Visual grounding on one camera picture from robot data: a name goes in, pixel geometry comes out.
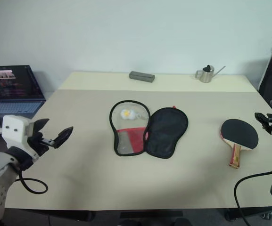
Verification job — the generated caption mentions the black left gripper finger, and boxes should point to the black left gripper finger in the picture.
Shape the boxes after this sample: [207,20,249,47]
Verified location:
[33,118,50,137]
[53,126,74,149]

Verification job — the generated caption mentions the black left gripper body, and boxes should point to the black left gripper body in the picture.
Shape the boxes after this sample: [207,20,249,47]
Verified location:
[26,130,56,157]

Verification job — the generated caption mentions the black rubber table tennis paddle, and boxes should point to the black rubber table tennis paddle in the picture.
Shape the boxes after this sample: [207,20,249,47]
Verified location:
[220,119,259,170]

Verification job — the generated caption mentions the black red paddle case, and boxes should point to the black red paddle case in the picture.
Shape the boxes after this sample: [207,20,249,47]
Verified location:
[109,100,189,160]

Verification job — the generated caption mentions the dark blue open laptop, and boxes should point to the dark blue open laptop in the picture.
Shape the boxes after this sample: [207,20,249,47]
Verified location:
[0,65,47,129]

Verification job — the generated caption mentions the small metal watering can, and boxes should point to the small metal watering can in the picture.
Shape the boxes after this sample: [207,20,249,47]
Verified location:
[195,65,226,83]

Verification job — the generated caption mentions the grey rectangular block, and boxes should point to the grey rectangular block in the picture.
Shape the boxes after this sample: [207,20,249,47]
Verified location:
[129,71,156,83]

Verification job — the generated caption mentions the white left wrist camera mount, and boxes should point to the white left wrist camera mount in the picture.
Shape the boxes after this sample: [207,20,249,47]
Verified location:
[1,114,39,163]

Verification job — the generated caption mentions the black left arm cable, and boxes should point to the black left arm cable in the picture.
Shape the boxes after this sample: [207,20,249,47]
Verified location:
[15,164,49,195]

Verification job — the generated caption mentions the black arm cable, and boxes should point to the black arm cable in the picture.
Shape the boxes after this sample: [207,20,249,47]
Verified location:
[15,164,49,195]
[234,168,272,226]

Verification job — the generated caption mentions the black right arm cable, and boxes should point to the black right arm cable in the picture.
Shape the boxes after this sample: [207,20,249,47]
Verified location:
[234,168,272,226]

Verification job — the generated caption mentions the black table frame bar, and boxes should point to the black table frame bar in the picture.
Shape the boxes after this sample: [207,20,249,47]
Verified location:
[120,211,182,218]

